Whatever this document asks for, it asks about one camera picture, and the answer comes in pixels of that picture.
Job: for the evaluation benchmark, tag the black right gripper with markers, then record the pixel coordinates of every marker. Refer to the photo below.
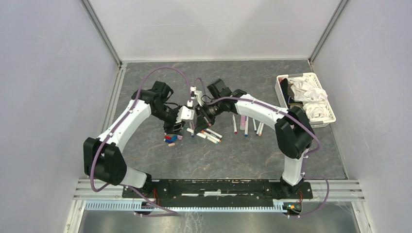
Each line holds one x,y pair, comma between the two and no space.
203,120

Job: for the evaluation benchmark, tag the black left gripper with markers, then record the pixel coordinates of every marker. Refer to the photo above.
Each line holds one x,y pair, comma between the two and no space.
169,128

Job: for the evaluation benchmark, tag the white marker green cap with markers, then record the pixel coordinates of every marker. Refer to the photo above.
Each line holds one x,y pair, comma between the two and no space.
197,134

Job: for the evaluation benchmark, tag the white marker dark green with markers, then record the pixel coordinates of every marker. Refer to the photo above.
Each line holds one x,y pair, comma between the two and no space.
254,125

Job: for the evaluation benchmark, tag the white acrylic marker peach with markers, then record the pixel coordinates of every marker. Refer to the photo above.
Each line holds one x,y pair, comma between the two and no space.
261,129

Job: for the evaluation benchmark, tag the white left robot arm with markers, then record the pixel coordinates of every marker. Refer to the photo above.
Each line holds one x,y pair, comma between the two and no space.
103,159

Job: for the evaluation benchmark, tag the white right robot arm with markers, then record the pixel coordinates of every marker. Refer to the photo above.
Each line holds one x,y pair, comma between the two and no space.
294,134

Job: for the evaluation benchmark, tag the white marker orange tip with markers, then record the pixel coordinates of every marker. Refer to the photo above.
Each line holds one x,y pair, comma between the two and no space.
211,137

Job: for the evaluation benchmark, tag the white marker teal cap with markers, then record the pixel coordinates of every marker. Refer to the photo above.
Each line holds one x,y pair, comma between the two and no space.
217,135

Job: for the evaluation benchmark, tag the white marker red tip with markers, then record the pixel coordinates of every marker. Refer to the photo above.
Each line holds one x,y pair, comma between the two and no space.
234,124

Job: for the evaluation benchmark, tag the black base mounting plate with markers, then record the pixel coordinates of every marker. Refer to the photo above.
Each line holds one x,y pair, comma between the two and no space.
224,192

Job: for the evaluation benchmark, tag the black printed t-shirt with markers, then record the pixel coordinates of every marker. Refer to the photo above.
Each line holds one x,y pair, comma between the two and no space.
288,95

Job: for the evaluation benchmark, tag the white crumpled cloth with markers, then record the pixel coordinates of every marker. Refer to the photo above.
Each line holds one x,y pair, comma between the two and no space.
314,98

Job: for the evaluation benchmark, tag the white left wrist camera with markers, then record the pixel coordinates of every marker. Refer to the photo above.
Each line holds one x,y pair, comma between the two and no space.
186,112

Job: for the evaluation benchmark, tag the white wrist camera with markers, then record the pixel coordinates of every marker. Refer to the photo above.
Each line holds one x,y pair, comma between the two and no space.
186,112
196,95

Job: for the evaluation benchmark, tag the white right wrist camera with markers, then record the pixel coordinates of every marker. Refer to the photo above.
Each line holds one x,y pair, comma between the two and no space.
196,95

